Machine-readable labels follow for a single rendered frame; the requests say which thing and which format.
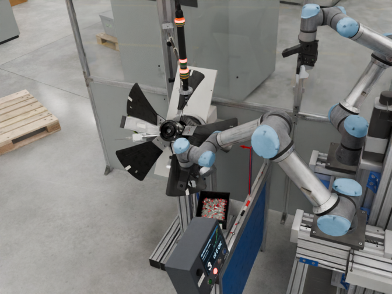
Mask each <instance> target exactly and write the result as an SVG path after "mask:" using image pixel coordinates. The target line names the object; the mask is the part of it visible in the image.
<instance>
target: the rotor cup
mask: <svg viewBox="0 0 392 294"><path fill-rule="evenodd" d="M186 126H188V125H187V124H186V123H185V122H183V121H180V122H178V121H174V120H166V121H164V122H162V124H161V125H160V127H159V135H160V137H161V138H162V139H163V140H164V141H166V142H170V143H173V142H172V141H176V140H177V139H179V138H185V139H187V140H188V139H189V136H182V133H183V131H184V129H185V127H186ZM168 129H171V131H170V132H168V131H167V130H168ZM180 130H182V132H181V131H180Z"/></svg>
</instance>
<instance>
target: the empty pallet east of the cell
mask: <svg viewBox="0 0 392 294"><path fill-rule="evenodd" d="M43 127H45V131H44V132H41V133H39V134H37V135H34V136H31V137H30V138H27V139H24V140H22V141H20V142H17V143H14V144H13V143H12V141H11V140H13V139H16V138H18V137H21V136H23V135H26V134H28V133H30V132H33V131H35V130H37V129H40V128H43ZM60 130H61V126H60V123H59V121H58V118H57V117H56V116H54V115H52V113H51V112H50V111H49V110H47V109H46V108H45V107H44V106H43V105H42V104H41V103H40V102H38V100H37V99H36V98H34V96H32V95H31V94H30V93H29V92H28V91H27V90H26V89H25V90H22V91H19V92H17V93H14V94H10V95H8V96H5V97H2V98H0V156H1V155H3V154H5V153H8V152H10V151H13V150H15V149H18V148H21V147H23V146H25V145H28V144H30V143H32V142H34V141H37V140H39V139H41V138H44V137H46V136H49V135H51V134H53V133H55V132H58V131H60Z"/></svg>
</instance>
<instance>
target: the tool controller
mask: <svg viewBox="0 0 392 294"><path fill-rule="evenodd" d="M223 248H225V249H226V254H223V253H222V251H223ZM228 254H229V249H228V247H227V244H226V242H225V238H224V236H223V233H222V230H221V227H220V225H219V222H218V220H217V219H216V218H203V217H196V216H195V217H193V219H192V220H191V222H190V224H189V225H188V227H187V228H186V230H185V232H184V234H183V235H182V237H181V239H180V240H179V242H178V243H177V246H176V247H175V249H174V250H173V252H172V254H171V255H170V257H169V259H168V260H167V262H166V263H165V265H164V267H165V269H166V272H167V274H168V276H169V278H170V280H171V282H172V284H173V286H174V288H175V290H176V292H177V294H210V293H211V290H212V288H213V287H214V284H215V282H216V280H217V278H218V275H219V273H220V271H221V269H222V267H223V265H224V263H225V260H226V258H227V256H228ZM210 256H211V259H212V262H213V264H214V266H213V268H212V270H211V272H210V274H209V275H208V273H207V270H206V268H205V266H206V264H207V262H208V260H209V258H210ZM219 257H220V258H221V259H222V262H221V264H218V258H219ZM214 267H216V269H217V273H216V274H215V275H214V274H213V269H214ZM209 278H211V279H212V283H211V285H208V279H209Z"/></svg>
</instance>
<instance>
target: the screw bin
mask: <svg viewBox="0 0 392 294"><path fill-rule="evenodd" d="M229 197H230V193H229V192H215V191H200V195H199V200H198V206H197V211H196V217H200V214H201V208H202V201H203V199H204V198H216V199H226V200H227V203H226V204H227V205H226V213H225V220H218V222H219V225H220V228H221V229H225V230H226V228H227V222H228V211H229Z"/></svg>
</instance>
